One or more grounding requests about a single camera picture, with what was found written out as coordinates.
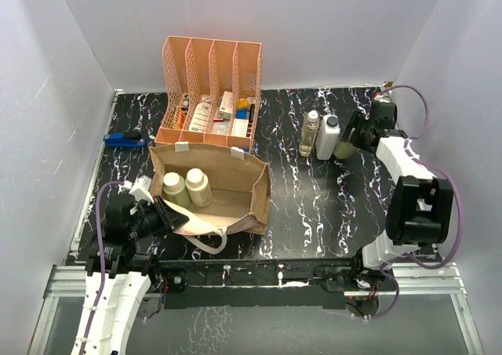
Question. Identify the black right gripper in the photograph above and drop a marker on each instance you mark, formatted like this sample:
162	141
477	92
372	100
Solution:
354	121

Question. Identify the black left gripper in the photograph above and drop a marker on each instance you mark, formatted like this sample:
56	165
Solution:
174	218

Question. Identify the white bottle dark grey cap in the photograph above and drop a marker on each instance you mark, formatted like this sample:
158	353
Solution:
328	134

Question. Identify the green bottle beige cap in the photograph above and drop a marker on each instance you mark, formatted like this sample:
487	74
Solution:
175	189
344	150
197	184

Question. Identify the clear bottle amber liquid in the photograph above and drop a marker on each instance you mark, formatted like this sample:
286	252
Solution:
309	132

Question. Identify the brown canvas tote bag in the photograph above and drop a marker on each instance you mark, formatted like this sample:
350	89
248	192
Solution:
240	184

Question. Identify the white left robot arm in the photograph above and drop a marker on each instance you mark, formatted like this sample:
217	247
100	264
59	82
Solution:
118	276

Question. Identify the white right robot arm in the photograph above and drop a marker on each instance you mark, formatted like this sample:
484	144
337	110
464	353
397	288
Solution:
420	208

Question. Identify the blue stapler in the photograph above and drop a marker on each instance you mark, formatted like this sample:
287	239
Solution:
124	139

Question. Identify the white medicine box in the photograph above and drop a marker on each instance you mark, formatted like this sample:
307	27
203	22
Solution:
200	117

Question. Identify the orange items in organizer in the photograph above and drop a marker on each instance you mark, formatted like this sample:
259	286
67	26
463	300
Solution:
179	113

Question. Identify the white box with icons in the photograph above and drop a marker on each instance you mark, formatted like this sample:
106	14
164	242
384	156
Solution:
240	127

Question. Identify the yellow blue small boxes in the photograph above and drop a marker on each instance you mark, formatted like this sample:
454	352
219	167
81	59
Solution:
246	108

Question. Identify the white red small box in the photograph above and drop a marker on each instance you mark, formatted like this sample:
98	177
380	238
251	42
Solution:
226	107

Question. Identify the pink plastic file organizer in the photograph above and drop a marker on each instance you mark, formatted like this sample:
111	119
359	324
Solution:
205	68

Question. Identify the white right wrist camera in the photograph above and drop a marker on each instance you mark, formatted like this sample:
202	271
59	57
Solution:
383	97

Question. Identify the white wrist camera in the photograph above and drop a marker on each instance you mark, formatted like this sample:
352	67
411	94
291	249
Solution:
140	188
383	97

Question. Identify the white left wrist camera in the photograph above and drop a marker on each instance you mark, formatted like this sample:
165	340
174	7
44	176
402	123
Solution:
140	188

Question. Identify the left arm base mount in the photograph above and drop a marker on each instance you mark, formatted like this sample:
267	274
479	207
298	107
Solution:
168	280

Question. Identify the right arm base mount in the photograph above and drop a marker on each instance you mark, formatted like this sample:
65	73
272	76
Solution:
365	284

